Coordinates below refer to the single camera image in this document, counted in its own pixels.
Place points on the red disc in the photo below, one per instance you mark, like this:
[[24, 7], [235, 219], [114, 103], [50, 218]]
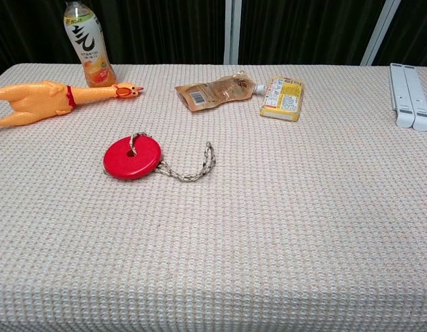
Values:
[[132, 162]]

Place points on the woven beige tablecloth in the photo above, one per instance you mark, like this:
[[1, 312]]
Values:
[[213, 224]]

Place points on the brown spout pouch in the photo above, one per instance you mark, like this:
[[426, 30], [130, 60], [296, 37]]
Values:
[[217, 92]]

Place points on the yellow snack package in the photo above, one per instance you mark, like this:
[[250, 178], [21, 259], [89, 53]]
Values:
[[282, 98]]

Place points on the dark curtain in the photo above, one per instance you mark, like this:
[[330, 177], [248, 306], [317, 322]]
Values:
[[158, 31]]

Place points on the orange juice bottle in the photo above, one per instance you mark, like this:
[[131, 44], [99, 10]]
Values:
[[90, 48]]

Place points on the yellow rubber chicken toy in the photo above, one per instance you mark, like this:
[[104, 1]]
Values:
[[37, 100]]

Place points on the white folding stand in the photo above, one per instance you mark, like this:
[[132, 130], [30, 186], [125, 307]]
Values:
[[408, 97]]

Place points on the white vertical frame post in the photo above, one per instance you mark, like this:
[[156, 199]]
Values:
[[232, 31]]

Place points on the white slanted frame post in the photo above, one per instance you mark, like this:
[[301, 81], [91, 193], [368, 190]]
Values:
[[379, 32]]

